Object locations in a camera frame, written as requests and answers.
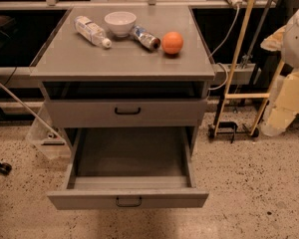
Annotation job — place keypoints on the orange ball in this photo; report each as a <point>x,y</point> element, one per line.
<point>172,43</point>

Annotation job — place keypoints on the white bowl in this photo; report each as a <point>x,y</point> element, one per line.
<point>120,23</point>

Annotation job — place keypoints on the clear plastic water bottle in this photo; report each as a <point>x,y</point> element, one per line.
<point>95,34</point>

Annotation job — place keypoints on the grey drawer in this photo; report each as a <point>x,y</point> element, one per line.
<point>129,167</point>
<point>130,113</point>

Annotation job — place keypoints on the black caster wheel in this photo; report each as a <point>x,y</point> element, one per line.
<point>5,168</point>

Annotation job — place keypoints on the grey metal rod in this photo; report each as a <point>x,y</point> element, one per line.
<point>43,122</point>

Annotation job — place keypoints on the grey top drawer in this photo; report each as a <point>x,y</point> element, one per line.
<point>130,113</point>

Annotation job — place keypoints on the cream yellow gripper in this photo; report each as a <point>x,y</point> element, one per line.
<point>298,40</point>

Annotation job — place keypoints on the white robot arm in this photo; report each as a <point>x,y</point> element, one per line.
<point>284,96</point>

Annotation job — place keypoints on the grey drawer cabinet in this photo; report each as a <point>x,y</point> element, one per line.
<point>72,69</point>

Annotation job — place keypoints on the silver blue can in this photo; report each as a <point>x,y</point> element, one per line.
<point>146,38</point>

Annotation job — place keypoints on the grey metal pole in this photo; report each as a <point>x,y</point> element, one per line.
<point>248,55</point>

